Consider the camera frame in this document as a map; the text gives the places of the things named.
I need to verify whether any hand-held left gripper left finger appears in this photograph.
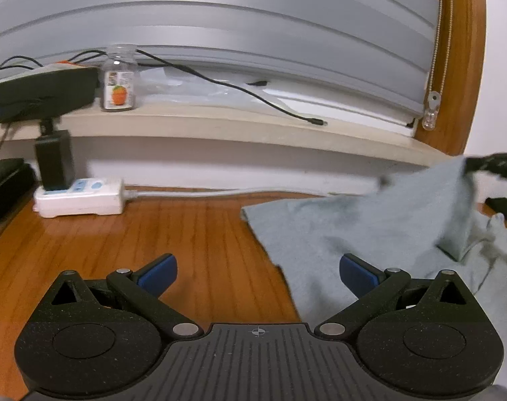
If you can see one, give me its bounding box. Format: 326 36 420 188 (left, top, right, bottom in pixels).
39 253 205 341

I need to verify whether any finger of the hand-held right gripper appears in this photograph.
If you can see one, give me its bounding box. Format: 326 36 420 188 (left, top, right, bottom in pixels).
464 152 507 183

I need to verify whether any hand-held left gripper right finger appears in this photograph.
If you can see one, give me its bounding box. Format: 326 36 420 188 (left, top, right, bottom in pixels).
314 253 488 341

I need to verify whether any grey sweatshirt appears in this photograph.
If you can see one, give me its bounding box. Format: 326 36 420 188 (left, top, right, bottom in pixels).
241 156 507 330

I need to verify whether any white power strip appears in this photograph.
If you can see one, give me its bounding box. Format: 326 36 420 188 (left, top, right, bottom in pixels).
32 177 126 219

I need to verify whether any black plug adapter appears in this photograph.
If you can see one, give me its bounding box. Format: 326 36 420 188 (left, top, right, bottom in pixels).
33 119 77 193

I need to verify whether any beige window sill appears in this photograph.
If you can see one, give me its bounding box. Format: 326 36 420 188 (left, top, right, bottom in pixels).
0 106 460 168

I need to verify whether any black flat device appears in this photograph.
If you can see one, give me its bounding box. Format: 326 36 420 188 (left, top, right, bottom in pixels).
0 157 39 235

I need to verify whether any clear plastic bag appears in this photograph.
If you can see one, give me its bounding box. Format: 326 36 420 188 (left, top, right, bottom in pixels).
135 66 280 110

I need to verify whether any clear jar orange label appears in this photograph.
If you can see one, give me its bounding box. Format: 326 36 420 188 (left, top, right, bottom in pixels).
99 44 139 113

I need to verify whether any black power adapter box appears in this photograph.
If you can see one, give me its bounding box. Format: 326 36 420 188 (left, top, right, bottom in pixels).
0 66 100 123

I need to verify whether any grey window blind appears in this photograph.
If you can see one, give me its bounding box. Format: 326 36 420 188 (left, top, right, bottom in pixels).
0 0 443 127

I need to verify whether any clear blind cord weight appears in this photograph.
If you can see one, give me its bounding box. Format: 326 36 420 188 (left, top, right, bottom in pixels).
421 91 442 131

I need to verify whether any wooden window frame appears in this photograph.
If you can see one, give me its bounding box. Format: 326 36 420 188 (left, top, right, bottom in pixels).
414 0 487 156

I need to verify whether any bead blind cord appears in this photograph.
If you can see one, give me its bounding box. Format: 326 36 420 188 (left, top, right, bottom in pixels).
424 0 455 98

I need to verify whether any black cable with plug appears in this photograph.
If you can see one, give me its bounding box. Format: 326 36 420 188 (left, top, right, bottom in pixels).
135 49 328 127

